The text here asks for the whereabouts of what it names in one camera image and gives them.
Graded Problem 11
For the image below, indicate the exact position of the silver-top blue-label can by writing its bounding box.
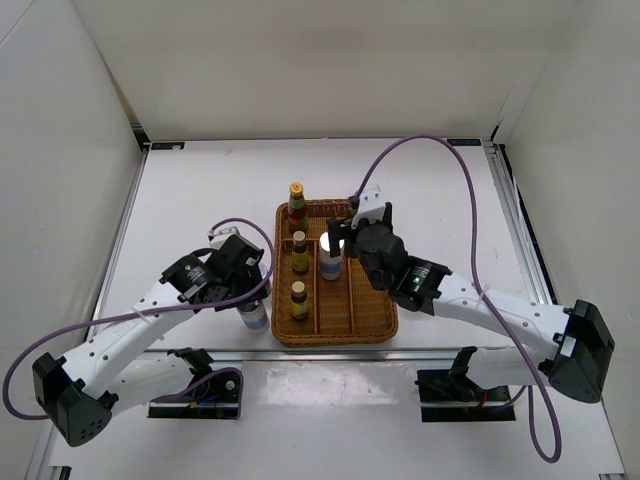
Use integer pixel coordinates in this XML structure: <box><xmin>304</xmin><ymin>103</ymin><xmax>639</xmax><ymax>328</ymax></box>
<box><xmin>319</xmin><ymin>232</ymin><xmax>344</xmax><ymax>281</ymax></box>
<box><xmin>237</xmin><ymin>300</ymin><xmax>269</xmax><ymax>333</ymax></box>

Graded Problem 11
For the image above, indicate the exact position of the yellow-label dark-cap bottle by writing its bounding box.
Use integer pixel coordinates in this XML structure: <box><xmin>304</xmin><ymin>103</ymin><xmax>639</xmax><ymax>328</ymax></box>
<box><xmin>292</xmin><ymin>230</ymin><xmax>310</xmax><ymax>275</ymax></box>

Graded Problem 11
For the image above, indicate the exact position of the beige-cap yellow-label bottle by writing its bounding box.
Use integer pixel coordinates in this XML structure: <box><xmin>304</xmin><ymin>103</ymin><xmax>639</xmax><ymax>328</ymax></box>
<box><xmin>290</xmin><ymin>281</ymin><xmax>309</xmax><ymax>321</ymax></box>

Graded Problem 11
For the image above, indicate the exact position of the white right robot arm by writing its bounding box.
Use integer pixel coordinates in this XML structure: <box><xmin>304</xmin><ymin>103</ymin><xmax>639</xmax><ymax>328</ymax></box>
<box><xmin>327</xmin><ymin>203</ymin><xmax>615</xmax><ymax>404</ymax></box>

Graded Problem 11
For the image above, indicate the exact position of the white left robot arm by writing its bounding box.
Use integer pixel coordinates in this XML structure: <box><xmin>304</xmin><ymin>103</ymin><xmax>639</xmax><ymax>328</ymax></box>
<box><xmin>32</xmin><ymin>228</ymin><xmax>266</xmax><ymax>447</ymax></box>

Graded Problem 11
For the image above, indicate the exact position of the green-label ketchup bottle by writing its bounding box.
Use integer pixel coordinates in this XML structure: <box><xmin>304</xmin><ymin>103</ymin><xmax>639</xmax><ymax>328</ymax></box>
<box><xmin>287</xmin><ymin>182</ymin><xmax>308</xmax><ymax>233</ymax></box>

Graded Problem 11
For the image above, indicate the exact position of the woven wicker basket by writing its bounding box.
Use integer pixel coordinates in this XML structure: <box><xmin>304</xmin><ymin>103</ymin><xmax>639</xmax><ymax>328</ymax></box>
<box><xmin>271</xmin><ymin>199</ymin><xmax>398</xmax><ymax>348</ymax></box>

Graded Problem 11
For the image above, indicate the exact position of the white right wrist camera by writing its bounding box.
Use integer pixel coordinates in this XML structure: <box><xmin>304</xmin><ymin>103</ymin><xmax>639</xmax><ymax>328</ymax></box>
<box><xmin>351</xmin><ymin>184</ymin><xmax>386</xmax><ymax>230</ymax></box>

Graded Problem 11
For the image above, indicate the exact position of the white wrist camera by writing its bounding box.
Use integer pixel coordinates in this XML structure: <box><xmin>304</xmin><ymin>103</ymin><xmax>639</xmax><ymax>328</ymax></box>
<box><xmin>351</xmin><ymin>184</ymin><xmax>386</xmax><ymax>230</ymax></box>
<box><xmin>209</xmin><ymin>226</ymin><xmax>242</xmax><ymax>251</ymax></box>

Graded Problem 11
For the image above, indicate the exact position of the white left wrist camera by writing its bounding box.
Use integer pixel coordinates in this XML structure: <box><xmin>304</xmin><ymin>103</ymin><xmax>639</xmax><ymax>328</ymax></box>
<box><xmin>209</xmin><ymin>226</ymin><xmax>242</xmax><ymax>251</ymax></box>

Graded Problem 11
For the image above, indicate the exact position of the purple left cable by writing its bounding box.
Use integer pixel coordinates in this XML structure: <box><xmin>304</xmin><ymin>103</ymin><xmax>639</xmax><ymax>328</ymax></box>
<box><xmin>2</xmin><ymin>217</ymin><xmax>276</xmax><ymax>419</ymax></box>

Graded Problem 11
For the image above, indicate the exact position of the purple cable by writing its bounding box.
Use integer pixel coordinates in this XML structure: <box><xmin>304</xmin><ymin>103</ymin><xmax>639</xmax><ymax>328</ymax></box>
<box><xmin>2</xmin><ymin>217</ymin><xmax>276</xmax><ymax>419</ymax></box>
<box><xmin>353</xmin><ymin>134</ymin><xmax>562</xmax><ymax>461</ymax></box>

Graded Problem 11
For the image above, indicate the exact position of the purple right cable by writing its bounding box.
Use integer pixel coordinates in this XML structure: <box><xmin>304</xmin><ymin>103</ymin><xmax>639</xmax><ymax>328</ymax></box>
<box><xmin>353</xmin><ymin>134</ymin><xmax>562</xmax><ymax>461</ymax></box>

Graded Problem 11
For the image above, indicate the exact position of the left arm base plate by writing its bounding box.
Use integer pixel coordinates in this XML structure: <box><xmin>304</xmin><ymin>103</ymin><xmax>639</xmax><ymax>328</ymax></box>
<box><xmin>147</xmin><ymin>348</ymin><xmax>244</xmax><ymax>420</ymax></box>

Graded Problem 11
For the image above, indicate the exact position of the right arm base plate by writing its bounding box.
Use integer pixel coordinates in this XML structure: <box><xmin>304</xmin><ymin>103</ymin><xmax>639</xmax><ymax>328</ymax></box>
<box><xmin>414</xmin><ymin>347</ymin><xmax>516</xmax><ymax>423</ymax></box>

